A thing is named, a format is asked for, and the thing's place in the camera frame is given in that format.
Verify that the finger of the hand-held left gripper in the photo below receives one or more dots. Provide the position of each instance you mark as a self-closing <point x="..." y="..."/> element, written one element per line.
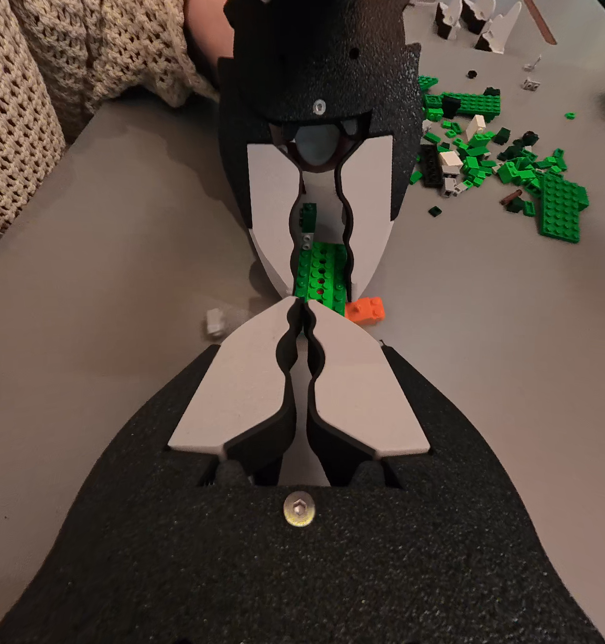
<point x="272" y="211"/>
<point x="373" y="211"/>

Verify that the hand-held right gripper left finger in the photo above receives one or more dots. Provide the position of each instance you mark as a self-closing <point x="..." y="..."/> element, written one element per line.
<point x="237" y="392"/>

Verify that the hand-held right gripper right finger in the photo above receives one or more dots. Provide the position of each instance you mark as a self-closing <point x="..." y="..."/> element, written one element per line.
<point x="368" y="392"/>

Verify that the small grey lego piece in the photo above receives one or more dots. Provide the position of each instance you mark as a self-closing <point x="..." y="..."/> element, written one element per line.
<point x="215" y="322"/>

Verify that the green lego build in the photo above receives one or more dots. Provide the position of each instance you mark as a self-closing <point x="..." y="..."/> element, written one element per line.
<point x="322" y="276"/>

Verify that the person's left forearm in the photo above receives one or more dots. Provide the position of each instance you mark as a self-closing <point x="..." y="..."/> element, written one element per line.
<point x="131" y="45"/>

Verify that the pile of loose lego pieces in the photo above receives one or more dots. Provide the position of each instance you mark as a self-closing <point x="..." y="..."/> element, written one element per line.
<point x="559" y="211"/>

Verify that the white lego lever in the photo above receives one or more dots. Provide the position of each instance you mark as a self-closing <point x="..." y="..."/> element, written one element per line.
<point x="534" y="64"/>

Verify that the orange brick separator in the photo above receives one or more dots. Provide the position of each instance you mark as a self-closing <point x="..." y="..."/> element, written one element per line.
<point x="365" y="311"/>

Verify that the brown strip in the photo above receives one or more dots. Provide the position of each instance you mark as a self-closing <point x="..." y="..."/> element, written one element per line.
<point x="541" y="22"/>

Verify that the light grey lego bracket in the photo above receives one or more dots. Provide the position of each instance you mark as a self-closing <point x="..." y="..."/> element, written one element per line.
<point x="531" y="84"/>

